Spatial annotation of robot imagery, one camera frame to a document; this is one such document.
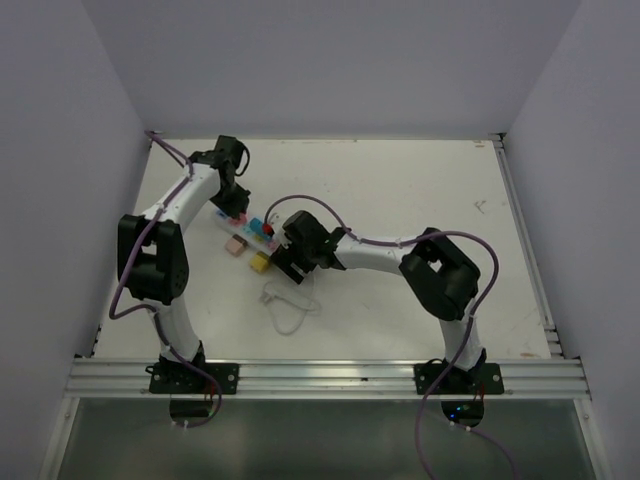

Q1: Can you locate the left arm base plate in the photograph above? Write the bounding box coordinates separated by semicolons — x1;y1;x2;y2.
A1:
145;362;240;395

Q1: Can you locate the blue plug adapter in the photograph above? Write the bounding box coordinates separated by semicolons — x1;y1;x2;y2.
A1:
249;218;267;236

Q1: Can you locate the aluminium right side rail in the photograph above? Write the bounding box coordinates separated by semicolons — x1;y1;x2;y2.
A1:
490;133;565;359

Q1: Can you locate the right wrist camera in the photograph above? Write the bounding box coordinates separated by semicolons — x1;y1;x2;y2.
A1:
262;215;290;248

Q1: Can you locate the aluminium front rail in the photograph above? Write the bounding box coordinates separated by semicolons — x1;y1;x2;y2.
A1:
64;358;591;400

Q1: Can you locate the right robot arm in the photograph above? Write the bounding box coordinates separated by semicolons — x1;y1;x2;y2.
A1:
271;210;487;393

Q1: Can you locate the white power strip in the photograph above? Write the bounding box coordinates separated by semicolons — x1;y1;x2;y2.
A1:
213;209;279;256

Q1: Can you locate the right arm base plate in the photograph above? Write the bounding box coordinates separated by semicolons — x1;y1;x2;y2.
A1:
413;359;505;395

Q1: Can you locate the brown plug adapter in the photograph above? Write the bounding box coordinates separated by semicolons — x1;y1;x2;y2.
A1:
225;235;248;257

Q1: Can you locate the aluminium rail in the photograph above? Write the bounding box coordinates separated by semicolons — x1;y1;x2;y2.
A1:
64;358;591;400
490;133;565;359

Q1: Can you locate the yellow plug adapter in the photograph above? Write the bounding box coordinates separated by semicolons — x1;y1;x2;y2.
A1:
249;252;271;274

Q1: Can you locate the white power cord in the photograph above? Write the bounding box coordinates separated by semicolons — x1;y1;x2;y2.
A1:
258;273;321;336

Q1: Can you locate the pink plug adapter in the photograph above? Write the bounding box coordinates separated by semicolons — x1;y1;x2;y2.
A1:
229;213;248;227

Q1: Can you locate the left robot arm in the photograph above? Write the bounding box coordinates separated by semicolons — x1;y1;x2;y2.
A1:
108;131;250;393

